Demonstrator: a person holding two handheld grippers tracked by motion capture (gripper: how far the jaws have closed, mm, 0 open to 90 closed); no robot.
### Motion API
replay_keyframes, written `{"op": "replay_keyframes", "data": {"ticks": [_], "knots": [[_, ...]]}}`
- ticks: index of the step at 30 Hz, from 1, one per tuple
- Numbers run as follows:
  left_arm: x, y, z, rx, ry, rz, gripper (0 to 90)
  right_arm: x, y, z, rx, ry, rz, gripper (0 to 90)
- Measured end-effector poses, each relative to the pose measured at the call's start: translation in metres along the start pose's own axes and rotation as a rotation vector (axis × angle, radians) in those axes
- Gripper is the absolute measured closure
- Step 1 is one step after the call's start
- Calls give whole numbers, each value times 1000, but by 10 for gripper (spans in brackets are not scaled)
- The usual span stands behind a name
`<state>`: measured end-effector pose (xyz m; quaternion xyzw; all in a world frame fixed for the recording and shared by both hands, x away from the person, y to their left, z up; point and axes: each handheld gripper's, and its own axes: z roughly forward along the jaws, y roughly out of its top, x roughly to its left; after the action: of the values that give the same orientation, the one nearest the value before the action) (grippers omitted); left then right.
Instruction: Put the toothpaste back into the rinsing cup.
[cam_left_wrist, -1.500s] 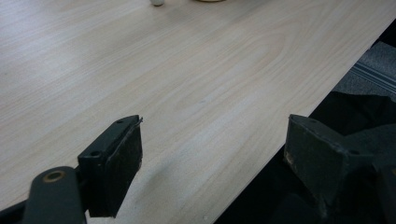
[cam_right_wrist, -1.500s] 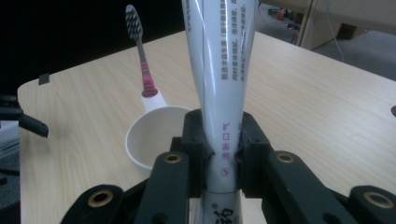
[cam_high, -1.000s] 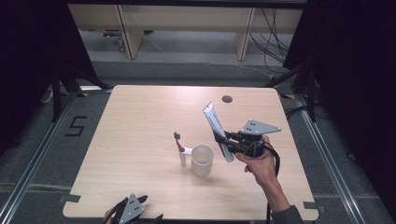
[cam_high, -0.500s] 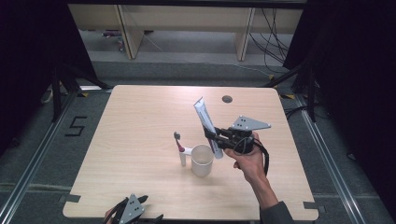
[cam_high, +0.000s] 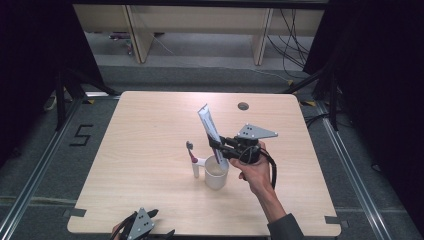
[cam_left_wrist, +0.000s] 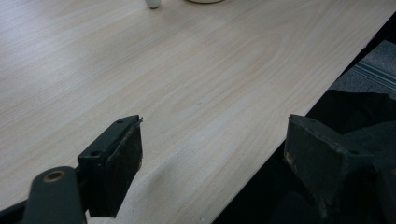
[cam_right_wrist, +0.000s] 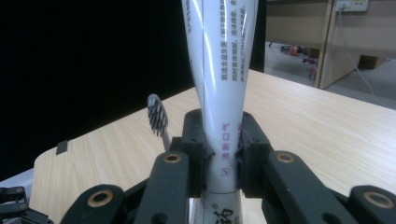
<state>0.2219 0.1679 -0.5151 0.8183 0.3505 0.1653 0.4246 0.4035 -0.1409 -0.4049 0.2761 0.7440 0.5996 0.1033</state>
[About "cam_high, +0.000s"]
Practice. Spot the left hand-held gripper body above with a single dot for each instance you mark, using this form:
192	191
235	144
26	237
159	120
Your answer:
140	225

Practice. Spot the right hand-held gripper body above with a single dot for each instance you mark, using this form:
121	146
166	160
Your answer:
253	131

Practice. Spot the white toothpaste tube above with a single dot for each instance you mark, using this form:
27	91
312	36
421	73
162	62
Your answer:
208	123

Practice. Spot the white cup with side holder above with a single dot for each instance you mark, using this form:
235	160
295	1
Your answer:
216	181

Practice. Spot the pink toothbrush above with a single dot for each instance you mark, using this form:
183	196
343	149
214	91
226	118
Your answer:
191	155

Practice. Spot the person's left hand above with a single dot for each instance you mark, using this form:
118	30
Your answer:
116	231

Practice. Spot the person's right hand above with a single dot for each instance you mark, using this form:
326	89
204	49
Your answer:
256	176

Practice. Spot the yellow black floor marker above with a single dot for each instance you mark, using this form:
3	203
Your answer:
290	82

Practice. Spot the black tape patch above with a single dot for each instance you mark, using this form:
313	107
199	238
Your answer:
75	212
335	220

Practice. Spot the black metal stand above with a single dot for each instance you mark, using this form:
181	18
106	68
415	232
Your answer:
60	100
333	100

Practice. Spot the beige wooden desk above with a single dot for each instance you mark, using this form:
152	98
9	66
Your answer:
200	18

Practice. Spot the small coloured clutter under desk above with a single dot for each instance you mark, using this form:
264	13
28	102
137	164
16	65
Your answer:
128	45

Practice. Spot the black curtain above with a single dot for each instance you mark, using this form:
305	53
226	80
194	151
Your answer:
383	83
30	66

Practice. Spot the metal floor rail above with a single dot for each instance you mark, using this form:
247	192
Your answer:
36	173
353	180

